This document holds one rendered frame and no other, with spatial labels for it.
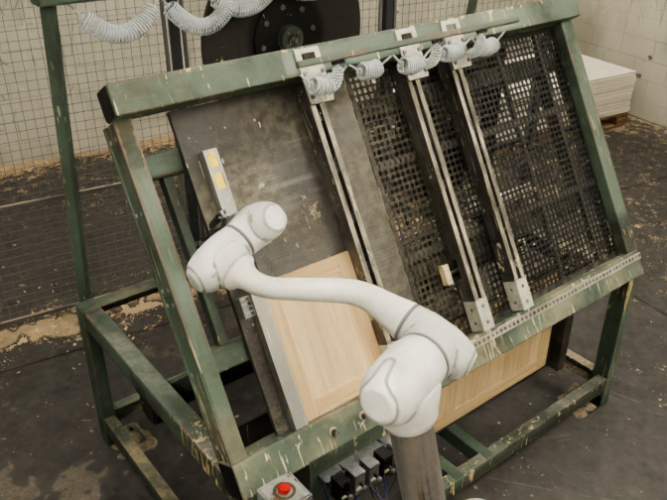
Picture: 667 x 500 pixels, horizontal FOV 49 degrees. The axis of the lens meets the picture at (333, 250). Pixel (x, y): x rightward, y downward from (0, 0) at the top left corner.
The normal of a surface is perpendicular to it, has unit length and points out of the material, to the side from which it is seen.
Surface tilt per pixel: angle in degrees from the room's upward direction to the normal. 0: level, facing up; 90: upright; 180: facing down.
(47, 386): 0
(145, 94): 60
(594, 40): 90
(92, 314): 0
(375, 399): 84
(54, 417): 0
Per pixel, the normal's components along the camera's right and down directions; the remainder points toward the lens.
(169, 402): 0.00, -0.87
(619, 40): -0.87, 0.24
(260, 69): 0.53, -0.10
